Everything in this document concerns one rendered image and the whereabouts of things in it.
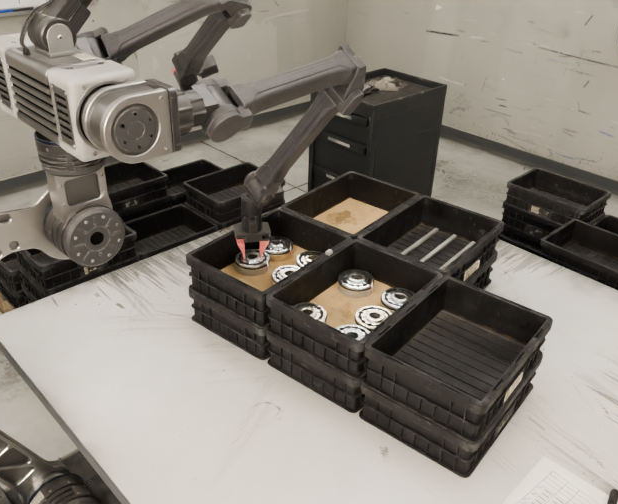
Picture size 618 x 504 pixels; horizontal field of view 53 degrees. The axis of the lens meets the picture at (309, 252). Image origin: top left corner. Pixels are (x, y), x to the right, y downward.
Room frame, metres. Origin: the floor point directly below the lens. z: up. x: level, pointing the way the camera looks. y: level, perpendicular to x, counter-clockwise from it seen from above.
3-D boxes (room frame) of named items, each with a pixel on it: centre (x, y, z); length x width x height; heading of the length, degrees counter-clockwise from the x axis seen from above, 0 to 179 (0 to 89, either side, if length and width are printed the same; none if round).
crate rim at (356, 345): (1.36, -0.13, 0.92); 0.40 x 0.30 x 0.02; 142
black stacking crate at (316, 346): (1.36, -0.13, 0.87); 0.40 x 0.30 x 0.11; 142
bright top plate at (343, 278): (1.49, -0.14, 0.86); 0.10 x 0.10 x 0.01
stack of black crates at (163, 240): (2.43, 0.65, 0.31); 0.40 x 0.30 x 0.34; 134
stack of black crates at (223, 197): (2.71, 0.36, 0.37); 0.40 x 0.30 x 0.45; 134
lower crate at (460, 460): (1.17, -0.37, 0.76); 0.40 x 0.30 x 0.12; 142
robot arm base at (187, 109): (1.14, 0.25, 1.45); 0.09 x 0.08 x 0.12; 44
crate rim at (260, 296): (1.54, 0.11, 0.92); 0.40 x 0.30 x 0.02; 142
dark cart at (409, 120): (3.34, -0.35, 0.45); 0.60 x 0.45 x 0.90; 134
